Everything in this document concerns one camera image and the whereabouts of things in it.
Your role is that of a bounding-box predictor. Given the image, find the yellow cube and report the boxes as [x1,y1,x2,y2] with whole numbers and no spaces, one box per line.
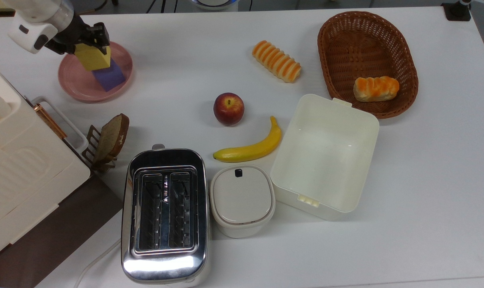
[74,43,112,73]

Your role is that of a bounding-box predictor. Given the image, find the brown bread slice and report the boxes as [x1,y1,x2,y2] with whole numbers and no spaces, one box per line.
[93,113,130,164]

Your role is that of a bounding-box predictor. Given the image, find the pink plate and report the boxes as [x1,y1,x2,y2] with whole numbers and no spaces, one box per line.
[58,41,133,103]

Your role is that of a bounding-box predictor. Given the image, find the white toaster cable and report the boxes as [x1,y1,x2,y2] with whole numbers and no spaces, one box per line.
[73,238,123,288]

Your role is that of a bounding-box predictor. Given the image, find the orange glazed bread roll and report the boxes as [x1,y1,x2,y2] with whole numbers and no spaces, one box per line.
[353,76,400,103]

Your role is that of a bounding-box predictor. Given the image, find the small cream lidded bin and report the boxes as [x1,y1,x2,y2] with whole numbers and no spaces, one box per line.
[209,164,277,240]

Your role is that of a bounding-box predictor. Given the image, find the yellow banana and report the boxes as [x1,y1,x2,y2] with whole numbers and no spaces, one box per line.
[212,116,283,164]

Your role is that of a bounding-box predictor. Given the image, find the metal toast rack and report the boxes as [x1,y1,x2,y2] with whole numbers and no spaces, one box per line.
[82,124,118,174]

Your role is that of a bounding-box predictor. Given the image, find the purple cube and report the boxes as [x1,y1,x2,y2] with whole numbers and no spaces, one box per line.
[92,58,127,93]

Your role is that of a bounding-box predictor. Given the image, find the orange striped bread loaf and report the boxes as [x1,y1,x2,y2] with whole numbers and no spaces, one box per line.
[252,40,303,84]

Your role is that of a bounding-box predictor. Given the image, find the cream chrome toaster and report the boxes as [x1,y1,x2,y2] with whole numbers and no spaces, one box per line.
[121,144,211,287]

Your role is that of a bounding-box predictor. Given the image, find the black table clamp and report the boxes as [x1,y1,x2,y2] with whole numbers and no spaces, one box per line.
[441,0,473,22]

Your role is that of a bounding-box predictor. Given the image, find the red apple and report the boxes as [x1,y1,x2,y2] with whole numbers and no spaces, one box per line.
[213,92,245,127]

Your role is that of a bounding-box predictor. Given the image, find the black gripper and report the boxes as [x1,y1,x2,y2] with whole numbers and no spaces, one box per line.
[45,14,111,56]

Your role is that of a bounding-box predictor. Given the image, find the brown wicker basket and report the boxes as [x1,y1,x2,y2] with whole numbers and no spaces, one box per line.
[317,11,419,120]

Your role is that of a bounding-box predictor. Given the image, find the copper cabinet door handle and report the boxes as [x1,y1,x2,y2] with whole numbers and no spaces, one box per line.
[34,103,67,139]

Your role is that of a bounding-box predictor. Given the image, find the white box handle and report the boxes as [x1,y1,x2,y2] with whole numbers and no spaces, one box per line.
[31,96,90,155]

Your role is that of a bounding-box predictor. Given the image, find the cream plastic container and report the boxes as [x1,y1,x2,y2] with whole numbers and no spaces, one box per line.
[269,94,380,222]

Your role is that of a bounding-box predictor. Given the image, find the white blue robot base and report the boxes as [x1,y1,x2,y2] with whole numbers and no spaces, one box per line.
[189,0,241,11]

